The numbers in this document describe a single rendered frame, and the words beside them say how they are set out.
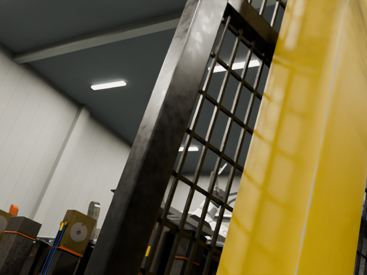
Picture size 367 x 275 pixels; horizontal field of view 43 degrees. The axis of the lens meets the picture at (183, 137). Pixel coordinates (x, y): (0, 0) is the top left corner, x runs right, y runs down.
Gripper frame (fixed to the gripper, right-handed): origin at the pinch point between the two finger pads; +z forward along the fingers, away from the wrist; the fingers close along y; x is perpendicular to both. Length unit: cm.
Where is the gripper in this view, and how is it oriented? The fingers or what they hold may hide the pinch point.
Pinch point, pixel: (235, 173)
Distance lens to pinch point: 244.3
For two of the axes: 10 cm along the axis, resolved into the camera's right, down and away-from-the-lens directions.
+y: 7.8, 6.2, -0.7
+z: 6.1, -7.4, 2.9
